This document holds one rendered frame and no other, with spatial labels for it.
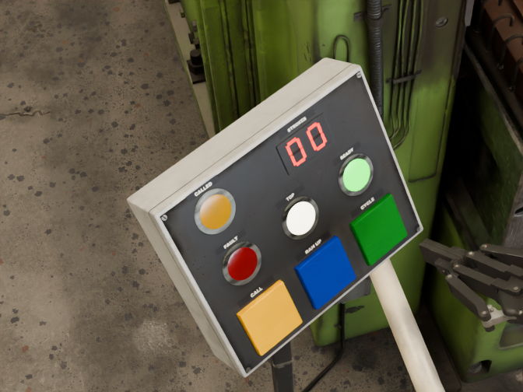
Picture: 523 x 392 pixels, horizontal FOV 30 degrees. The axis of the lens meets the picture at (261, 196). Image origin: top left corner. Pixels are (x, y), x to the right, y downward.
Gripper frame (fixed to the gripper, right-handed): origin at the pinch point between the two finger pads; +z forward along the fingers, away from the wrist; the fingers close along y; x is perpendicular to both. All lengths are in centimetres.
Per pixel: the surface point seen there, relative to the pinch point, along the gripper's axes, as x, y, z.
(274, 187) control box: 15.5, -11.3, 13.5
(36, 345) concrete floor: -50, -38, 128
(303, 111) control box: 21.8, -3.2, 13.5
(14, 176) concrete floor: -27, -14, 169
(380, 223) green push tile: 0.8, 0.4, 12.7
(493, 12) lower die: 6, 44, 30
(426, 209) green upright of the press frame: -35, 34, 53
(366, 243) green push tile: -0.2, -2.7, 12.7
